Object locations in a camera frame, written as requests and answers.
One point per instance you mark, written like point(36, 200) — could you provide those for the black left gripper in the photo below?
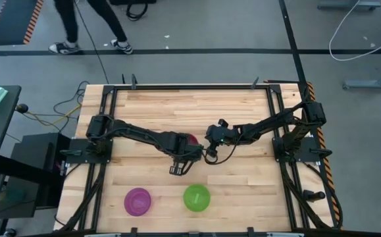
point(177, 146)

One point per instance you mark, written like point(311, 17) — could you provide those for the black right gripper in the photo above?
point(221, 135)

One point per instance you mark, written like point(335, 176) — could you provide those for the pink plastic bowl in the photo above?
point(193, 140)

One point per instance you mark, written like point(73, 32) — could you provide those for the green plastic bowl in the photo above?
point(196, 198)

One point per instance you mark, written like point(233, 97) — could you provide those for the purple plastic bowl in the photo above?
point(137, 201)

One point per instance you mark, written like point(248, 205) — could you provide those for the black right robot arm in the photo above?
point(269, 125)

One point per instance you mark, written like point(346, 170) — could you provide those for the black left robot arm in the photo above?
point(134, 131)

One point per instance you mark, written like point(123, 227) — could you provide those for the orange black hazard tape strip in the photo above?
point(328, 171)

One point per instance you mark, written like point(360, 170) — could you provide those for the black equipment cabinet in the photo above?
point(32, 154)

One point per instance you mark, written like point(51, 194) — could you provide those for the black floor box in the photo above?
point(134, 1)

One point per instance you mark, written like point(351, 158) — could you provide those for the black round knob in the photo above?
point(22, 108)

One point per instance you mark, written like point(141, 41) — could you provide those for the grey table foot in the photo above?
point(341, 5)
point(368, 84)

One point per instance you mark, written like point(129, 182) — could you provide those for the person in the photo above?
point(68, 19)

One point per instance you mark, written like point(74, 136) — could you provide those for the black striped-edge floor mat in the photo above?
point(12, 19)

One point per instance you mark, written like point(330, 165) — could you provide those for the black aluminium table frame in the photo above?
point(193, 87)

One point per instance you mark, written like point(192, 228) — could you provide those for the black frame clamp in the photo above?
point(255, 83)
point(134, 82)

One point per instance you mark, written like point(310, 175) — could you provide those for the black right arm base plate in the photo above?
point(303, 157)

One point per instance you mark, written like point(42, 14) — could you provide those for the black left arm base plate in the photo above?
point(78, 158)

